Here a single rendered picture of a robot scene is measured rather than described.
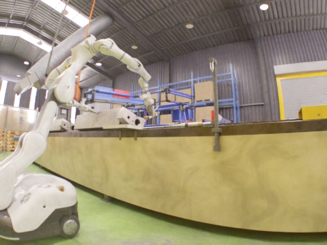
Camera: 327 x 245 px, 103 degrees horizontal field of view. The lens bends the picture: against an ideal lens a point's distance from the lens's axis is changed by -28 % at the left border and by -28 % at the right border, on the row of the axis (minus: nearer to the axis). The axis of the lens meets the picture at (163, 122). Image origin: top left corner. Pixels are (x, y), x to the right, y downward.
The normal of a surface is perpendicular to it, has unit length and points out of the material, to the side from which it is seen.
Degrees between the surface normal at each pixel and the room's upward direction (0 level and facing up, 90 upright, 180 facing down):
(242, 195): 90
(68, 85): 90
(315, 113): 90
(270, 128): 90
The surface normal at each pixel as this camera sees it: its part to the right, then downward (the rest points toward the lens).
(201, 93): -0.58, -0.11
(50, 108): 0.83, -0.05
